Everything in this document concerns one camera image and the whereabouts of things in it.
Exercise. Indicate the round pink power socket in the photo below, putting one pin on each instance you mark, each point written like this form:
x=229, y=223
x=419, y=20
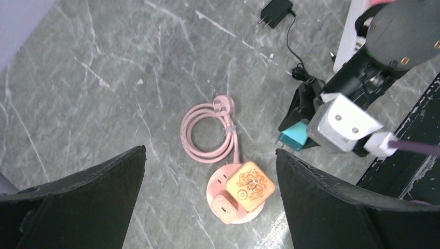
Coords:
x=216, y=186

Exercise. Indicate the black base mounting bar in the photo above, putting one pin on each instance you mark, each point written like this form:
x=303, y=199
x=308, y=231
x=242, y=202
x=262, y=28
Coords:
x=407, y=175

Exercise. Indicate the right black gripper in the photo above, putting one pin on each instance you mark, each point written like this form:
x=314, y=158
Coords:
x=362, y=80

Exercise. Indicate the salmon cube plug adapter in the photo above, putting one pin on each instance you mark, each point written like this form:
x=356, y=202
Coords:
x=225, y=207

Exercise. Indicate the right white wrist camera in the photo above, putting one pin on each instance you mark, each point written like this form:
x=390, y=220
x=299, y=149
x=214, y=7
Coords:
x=339, y=125

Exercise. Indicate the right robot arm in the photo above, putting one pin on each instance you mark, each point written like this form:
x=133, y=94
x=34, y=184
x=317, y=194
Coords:
x=399, y=36

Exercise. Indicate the tan cube socket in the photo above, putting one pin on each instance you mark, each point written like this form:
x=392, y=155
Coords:
x=250, y=186

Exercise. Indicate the black power adapter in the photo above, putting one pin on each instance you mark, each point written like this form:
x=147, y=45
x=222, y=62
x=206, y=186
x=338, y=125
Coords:
x=272, y=15

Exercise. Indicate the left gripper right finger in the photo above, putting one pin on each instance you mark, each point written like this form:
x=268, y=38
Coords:
x=323, y=211

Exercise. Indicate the teal cube adapter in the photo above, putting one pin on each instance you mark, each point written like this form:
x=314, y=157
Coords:
x=293, y=134

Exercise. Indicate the white power strip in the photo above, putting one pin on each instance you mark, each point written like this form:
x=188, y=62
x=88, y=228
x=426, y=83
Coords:
x=350, y=43

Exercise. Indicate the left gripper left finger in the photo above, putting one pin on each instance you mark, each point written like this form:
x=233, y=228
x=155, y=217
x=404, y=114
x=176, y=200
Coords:
x=88, y=209

